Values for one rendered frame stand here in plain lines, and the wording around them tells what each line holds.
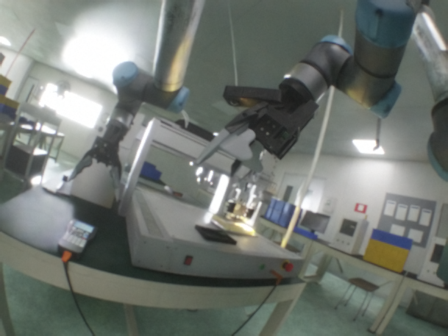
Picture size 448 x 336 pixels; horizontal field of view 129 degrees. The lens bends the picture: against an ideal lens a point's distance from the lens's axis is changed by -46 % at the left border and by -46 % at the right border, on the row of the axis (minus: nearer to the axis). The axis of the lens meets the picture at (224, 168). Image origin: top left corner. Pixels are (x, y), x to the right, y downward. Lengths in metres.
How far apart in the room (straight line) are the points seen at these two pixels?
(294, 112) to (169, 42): 0.26
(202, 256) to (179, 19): 0.58
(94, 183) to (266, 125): 0.82
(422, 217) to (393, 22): 4.32
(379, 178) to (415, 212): 1.17
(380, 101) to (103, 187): 1.00
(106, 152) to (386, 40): 0.60
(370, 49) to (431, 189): 4.40
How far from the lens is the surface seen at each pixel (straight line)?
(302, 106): 0.35
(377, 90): 0.35
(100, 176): 0.97
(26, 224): 0.63
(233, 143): 0.29
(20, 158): 3.01
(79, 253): 0.52
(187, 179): 8.43
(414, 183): 4.67
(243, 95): 0.36
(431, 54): 0.52
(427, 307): 4.14
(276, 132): 0.31
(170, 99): 0.50
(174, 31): 0.39
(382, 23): 0.26
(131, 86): 0.54
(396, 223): 4.52
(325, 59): 0.39
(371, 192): 4.78
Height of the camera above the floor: 1.04
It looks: 5 degrees up
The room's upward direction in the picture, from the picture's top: 21 degrees clockwise
